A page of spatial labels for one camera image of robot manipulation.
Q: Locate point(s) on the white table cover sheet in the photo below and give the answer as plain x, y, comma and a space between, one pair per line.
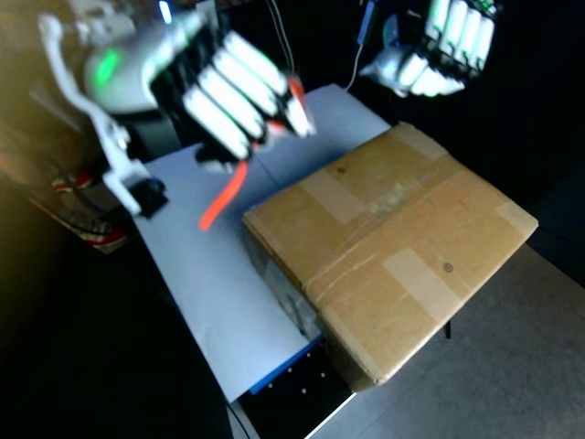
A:
205, 274

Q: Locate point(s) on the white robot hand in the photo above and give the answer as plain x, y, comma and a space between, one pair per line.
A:
452, 41
137, 68

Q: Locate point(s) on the red white striped bundle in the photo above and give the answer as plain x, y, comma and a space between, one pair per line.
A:
96, 238

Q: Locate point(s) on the white robot column blue light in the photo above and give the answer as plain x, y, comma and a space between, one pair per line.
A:
210, 11

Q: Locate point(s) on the brown cardboard box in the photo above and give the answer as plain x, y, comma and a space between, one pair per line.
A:
388, 238

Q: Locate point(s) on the black perforated board blue edge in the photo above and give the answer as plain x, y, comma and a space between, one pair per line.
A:
297, 402

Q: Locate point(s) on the thin black leg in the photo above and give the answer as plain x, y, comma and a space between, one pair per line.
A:
448, 330

